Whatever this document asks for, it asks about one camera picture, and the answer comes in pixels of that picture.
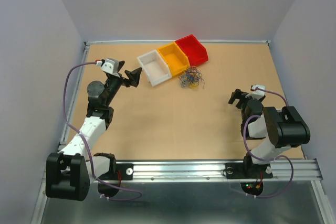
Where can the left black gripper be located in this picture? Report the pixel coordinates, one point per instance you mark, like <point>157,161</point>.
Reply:
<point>134,76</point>

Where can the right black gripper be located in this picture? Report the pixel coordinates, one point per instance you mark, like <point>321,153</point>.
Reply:
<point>238,94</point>

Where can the white plastic bin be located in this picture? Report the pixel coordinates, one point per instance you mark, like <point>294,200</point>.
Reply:
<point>154,67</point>

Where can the yellow plastic bin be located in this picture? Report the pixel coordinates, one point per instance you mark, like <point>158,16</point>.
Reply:
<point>175,58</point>

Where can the red plastic bin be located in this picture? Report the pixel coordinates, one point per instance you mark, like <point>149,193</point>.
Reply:
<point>194,50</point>

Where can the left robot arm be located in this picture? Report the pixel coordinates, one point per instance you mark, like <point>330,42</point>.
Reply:
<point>98,118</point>

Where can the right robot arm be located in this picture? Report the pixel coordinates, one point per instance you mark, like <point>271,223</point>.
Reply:
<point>279,131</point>

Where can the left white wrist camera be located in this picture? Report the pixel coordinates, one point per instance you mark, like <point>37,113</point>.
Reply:
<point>110,66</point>

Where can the aluminium left side rail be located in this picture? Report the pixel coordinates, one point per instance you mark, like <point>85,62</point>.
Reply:
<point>73,87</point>

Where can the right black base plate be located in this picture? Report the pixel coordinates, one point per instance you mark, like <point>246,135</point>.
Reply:
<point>242,171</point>

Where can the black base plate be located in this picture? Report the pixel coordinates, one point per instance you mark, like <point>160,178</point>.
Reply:
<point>123,170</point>
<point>242,171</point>

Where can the aluminium front rail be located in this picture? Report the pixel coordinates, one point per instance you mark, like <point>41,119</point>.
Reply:
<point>177,171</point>

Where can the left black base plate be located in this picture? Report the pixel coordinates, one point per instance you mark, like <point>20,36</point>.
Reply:
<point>123,170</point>

